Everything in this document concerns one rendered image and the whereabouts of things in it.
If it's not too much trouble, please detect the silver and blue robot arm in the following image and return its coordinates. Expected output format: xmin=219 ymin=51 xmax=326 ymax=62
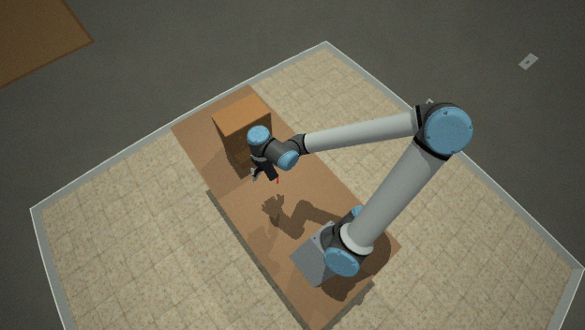
xmin=247 ymin=102 xmax=473 ymax=278

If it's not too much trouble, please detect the brown chest of drawers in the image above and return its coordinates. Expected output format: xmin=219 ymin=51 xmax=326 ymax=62
xmin=211 ymin=93 xmax=273 ymax=164

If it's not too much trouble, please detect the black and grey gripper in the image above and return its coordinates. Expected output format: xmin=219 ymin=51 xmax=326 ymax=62
xmin=250 ymin=157 xmax=277 ymax=182

